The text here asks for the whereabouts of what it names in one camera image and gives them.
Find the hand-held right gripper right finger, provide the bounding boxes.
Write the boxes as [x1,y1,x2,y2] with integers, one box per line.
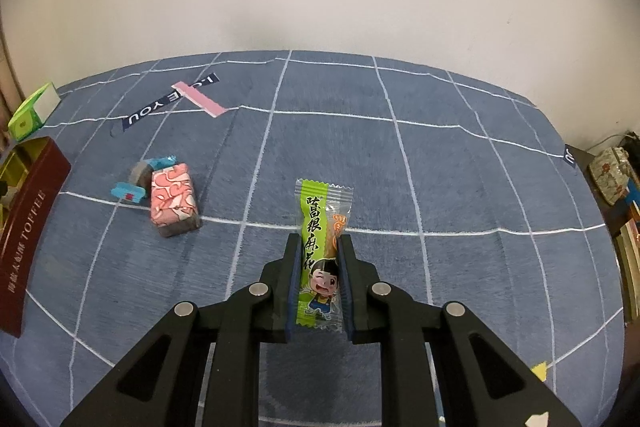
[336,237,583,427]

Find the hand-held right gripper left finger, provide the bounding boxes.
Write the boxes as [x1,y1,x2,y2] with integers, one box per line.
[60,232,301,427]

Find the green cartoon snack packet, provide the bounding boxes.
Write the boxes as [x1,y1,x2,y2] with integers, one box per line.
[295,178,354,333]

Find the red and gold tin box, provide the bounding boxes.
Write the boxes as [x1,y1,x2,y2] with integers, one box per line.
[0,136,71,339]

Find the pink patterned snack packet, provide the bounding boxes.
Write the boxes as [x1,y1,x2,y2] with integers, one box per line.
[149,163,203,239]

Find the blue wrapped candy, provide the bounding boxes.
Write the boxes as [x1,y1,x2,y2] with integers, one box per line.
[111,155,178,204]

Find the dark printed cloth label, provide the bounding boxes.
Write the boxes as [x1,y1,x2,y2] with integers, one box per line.
[122,74,221,128]

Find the stack of books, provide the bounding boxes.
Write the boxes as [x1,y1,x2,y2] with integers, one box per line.
[616,202,640,323]

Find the floral patterned box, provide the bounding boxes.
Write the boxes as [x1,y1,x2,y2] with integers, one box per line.
[587,147,637,206]

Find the green cardboard box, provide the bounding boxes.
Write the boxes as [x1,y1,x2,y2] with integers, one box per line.
[7,82,61,144]

